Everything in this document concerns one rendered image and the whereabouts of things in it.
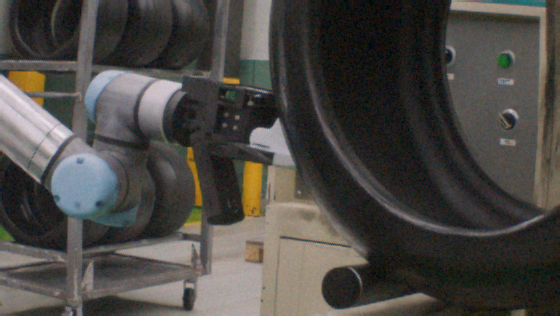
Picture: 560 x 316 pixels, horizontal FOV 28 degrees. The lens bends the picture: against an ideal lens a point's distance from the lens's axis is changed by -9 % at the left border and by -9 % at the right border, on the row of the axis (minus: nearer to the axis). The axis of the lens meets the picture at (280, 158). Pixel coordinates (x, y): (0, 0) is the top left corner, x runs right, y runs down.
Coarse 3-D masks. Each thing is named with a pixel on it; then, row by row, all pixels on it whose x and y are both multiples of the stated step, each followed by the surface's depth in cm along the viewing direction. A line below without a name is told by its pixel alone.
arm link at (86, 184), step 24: (0, 96) 137; (24, 96) 139; (0, 120) 137; (24, 120) 137; (48, 120) 138; (0, 144) 138; (24, 144) 136; (48, 144) 136; (72, 144) 137; (24, 168) 138; (48, 168) 136; (72, 168) 134; (96, 168) 134; (120, 168) 142; (72, 192) 134; (96, 192) 134; (120, 192) 140; (72, 216) 135; (96, 216) 136
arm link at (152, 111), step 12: (156, 84) 146; (168, 84) 145; (180, 84) 145; (144, 96) 145; (156, 96) 144; (168, 96) 143; (144, 108) 145; (156, 108) 143; (144, 120) 145; (156, 120) 143; (144, 132) 146; (156, 132) 144; (168, 144) 146
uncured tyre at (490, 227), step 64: (320, 0) 122; (384, 0) 143; (448, 0) 143; (320, 64) 122; (384, 64) 143; (320, 128) 119; (384, 128) 142; (448, 128) 141; (320, 192) 121; (384, 192) 117; (448, 192) 140; (512, 192) 139; (384, 256) 116; (448, 256) 111; (512, 256) 107
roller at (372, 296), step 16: (336, 272) 120; (352, 272) 119; (368, 272) 121; (336, 288) 120; (352, 288) 118; (368, 288) 120; (384, 288) 123; (400, 288) 125; (336, 304) 120; (352, 304) 119
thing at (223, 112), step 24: (192, 96) 143; (216, 96) 138; (240, 96) 136; (264, 96) 139; (168, 120) 143; (192, 120) 143; (216, 120) 138; (240, 120) 137; (264, 120) 140; (216, 144) 139
